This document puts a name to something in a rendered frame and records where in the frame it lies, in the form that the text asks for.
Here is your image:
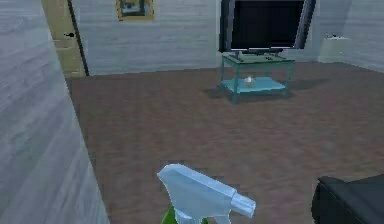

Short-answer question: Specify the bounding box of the gold framed wall picture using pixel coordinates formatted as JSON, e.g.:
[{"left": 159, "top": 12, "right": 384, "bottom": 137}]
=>
[{"left": 115, "top": 0, "right": 156, "bottom": 22}]

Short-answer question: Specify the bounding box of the white box with black top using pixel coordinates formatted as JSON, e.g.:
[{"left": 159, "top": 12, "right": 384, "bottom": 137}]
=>
[{"left": 318, "top": 33, "right": 352, "bottom": 64}]

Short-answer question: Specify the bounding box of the yellow room door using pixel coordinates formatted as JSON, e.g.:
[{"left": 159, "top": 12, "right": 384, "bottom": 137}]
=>
[{"left": 40, "top": 0, "right": 90, "bottom": 79}]

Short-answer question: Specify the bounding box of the black television set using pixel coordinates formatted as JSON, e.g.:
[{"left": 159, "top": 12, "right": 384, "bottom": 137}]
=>
[{"left": 218, "top": 0, "right": 317, "bottom": 54}]

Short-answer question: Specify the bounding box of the teal television stand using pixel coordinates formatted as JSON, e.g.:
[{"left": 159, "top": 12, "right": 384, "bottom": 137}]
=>
[{"left": 219, "top": 51, "right": 296, "bottom": 105}]

